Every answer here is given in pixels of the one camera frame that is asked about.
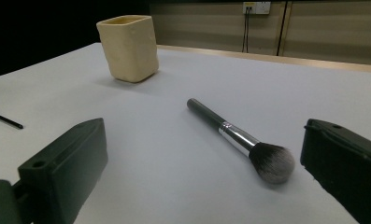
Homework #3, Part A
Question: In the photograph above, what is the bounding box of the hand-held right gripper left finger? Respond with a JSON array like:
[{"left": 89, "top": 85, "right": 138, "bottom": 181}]
[{"left": 18, "top": 118, "right": 109, "bottom": 224}]

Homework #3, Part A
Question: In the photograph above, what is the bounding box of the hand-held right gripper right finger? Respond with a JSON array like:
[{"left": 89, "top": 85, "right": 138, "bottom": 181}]
[{"left": 300, "top": 119, "right": 371, "bottom": 224}]

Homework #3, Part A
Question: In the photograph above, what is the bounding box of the thin black makeup brush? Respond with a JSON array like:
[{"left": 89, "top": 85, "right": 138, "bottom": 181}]
[{"left": 0, "top": 108, "right": 24, "bottom": 131}]

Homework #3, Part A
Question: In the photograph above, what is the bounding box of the black powder makeup brush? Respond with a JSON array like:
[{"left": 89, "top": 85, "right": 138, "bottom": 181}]
[{"left": 186, "top": 97, "right": 296, "bottom": 186}]

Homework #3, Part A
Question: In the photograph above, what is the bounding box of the cream square cup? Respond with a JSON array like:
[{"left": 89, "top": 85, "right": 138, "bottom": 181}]
[{"left": 95, "top": 14, "right": 160, "bottom": 84}]

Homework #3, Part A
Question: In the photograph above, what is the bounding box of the dark vertical wall strip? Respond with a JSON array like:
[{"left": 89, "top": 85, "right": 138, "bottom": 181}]
[{"left": 276, "top": 0, "right": 293, "bottom": 57}]

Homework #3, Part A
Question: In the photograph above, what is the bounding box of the black wall cable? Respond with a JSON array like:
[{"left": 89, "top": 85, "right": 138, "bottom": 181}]
[
  {"left": 246, "top": 7, "right": 250, "bottom": 53},
  {"left": 242, "top": 7, "right": 247, "bottom": 53}
]

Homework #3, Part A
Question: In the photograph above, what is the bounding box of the white wall socket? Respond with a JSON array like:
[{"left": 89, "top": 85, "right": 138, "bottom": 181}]
[{"left": 242, "top": 1, "right": 272, "bottom": 16}]

